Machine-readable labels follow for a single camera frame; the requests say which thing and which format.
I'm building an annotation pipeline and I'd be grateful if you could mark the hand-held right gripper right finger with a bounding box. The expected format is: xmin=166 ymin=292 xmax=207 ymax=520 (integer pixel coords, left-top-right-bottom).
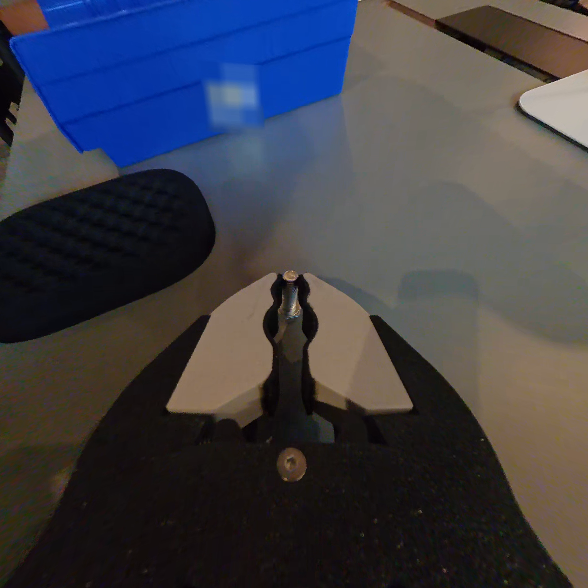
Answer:
xmin=301 ymin=272 xmax=414 ymax=413

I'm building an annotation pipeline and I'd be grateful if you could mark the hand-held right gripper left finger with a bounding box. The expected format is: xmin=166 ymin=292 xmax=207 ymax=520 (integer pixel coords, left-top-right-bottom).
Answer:
xmin=165 ymin=272 xmax=282 ymax=425

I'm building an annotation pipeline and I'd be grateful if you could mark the silver hex bolt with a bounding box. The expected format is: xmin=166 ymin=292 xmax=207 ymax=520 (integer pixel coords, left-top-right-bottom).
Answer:
xmin=277 ymin=269 xmax=304 ymax=321

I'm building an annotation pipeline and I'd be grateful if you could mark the blue plastic bin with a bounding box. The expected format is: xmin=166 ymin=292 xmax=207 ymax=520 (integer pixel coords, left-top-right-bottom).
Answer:
xmin=9 ymin=0 xmax=360 ymax=168

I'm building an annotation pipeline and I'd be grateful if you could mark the black textured armrest pad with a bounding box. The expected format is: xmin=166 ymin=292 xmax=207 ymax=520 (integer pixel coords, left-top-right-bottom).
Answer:
xmin=0 ymin=168 xmax=217 ymax=344

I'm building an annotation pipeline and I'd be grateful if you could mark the white rounded board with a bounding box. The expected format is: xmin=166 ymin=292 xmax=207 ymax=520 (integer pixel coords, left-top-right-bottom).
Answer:
xmin=518 ymin=69 xmax=588 ymax=151

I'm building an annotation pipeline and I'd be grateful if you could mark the dark brown flat panel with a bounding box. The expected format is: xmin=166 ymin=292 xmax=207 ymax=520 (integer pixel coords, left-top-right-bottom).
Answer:
xmin=434 ymin=5 xmax=588 ymax=80

